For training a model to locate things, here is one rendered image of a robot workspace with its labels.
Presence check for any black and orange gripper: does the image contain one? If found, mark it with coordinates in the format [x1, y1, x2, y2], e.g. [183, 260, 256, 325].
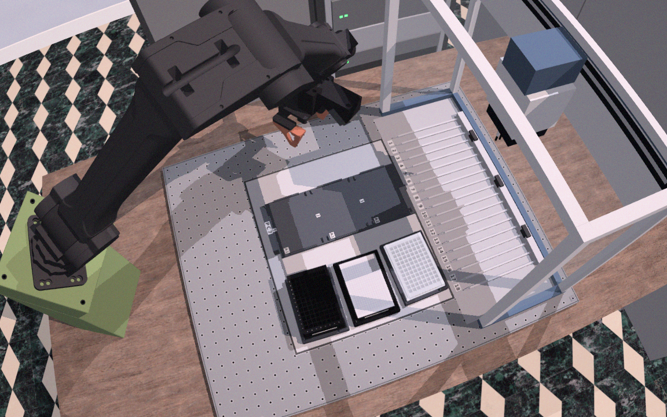
[273, 80, 329, 148]

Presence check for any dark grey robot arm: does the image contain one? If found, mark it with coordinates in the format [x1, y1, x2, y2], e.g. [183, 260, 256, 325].
[27, 0, 362, 291]

